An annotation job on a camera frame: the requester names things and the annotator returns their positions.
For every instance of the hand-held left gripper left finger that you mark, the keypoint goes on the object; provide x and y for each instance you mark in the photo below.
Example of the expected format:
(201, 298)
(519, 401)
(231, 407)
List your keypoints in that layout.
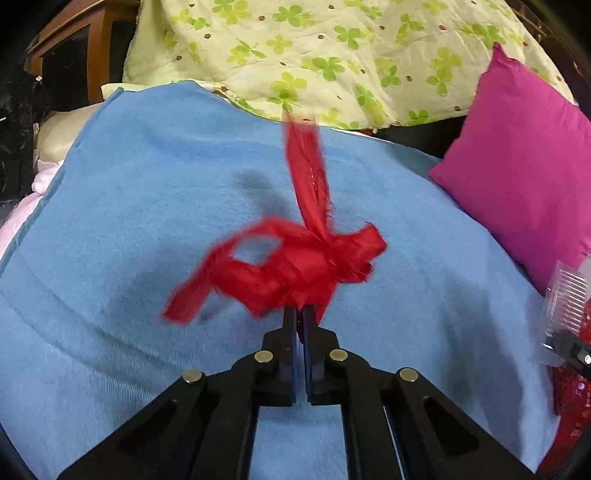
(288, 332)

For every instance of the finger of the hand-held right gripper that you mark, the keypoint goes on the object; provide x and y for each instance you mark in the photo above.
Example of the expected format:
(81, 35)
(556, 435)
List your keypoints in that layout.
(572, 353)

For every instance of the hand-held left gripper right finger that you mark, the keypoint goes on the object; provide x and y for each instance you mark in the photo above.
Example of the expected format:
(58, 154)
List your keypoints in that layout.
(310, 332)

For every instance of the clear plastic blister tray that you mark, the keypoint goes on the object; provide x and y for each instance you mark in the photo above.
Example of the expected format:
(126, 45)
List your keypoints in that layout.
(565, 304)

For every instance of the red cloth strip bundle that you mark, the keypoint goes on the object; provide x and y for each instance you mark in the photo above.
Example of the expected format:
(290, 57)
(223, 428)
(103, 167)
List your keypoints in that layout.
(295, 272)

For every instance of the red speckled bag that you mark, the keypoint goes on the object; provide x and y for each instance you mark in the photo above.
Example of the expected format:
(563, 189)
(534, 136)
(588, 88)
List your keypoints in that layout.
(575, 415)

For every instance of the magenta pillow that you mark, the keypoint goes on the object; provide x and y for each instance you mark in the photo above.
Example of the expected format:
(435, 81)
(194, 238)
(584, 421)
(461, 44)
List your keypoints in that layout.
(517, 175)

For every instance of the blue blanket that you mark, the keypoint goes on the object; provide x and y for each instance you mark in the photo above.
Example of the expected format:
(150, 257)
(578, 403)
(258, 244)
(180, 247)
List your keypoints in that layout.
(115, 221)

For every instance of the clover print quilt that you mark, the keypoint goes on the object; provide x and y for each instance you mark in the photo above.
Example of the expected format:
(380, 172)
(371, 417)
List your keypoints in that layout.
(323, 46)

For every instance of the pale bed sheet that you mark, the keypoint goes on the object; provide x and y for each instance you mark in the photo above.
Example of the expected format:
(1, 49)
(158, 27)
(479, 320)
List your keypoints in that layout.
(27, 203)

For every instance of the beige cushion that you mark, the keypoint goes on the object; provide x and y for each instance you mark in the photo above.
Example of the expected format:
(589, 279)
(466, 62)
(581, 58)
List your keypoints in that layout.
(64, 134)

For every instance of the black puffer jacket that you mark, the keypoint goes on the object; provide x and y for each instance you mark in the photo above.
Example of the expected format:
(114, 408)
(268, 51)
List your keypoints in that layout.
(18, 138)

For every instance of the wooden cabinet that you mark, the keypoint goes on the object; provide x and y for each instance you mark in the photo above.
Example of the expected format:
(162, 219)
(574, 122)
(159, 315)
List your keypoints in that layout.
(111, 27)

